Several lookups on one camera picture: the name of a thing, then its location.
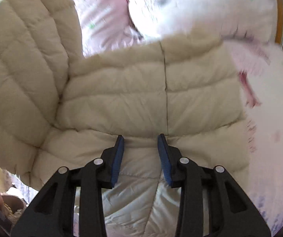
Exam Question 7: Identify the pink floral pillow right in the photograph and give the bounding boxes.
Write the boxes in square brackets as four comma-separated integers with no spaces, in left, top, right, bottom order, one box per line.
[128,0,277,43]

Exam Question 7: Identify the pink floral pillow left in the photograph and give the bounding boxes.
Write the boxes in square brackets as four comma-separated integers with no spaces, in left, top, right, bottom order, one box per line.
[73,0,142,57]

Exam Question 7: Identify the pink floral bed sheet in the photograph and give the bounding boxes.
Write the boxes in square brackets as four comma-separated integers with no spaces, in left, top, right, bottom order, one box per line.
[0,41,283,236]

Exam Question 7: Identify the beige puffer jacket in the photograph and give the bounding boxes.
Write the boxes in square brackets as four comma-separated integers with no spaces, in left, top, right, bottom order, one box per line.
[0,0,249,236]

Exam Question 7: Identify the pink floral pillow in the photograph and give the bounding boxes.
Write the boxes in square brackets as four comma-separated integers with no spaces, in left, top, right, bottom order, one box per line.
[73,0,142,57]
[128,0,277,43]

